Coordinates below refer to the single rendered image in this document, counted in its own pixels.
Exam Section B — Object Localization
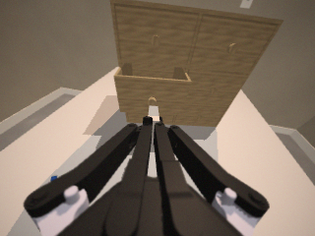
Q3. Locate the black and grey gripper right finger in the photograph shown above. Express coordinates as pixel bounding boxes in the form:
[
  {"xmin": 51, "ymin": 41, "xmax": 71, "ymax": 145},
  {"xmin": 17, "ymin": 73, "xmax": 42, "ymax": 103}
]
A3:
[{"xmin": 153, "ymin": 106, "xmax": 270, "ymax": 236}]

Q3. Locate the brown wooden chest of drawers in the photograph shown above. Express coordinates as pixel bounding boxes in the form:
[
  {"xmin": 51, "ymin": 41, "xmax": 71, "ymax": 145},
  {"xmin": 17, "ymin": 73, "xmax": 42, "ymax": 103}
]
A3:
[{"xmin": 110, "ymin": 0, "xmax": 284, "ymax": 127}]

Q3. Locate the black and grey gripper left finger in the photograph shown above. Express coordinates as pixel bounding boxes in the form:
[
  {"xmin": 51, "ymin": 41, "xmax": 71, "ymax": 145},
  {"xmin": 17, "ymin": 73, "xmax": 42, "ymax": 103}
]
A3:
[{"xmin": 24, "ymin": 106, "xmax": 154, "ymax": 236}]

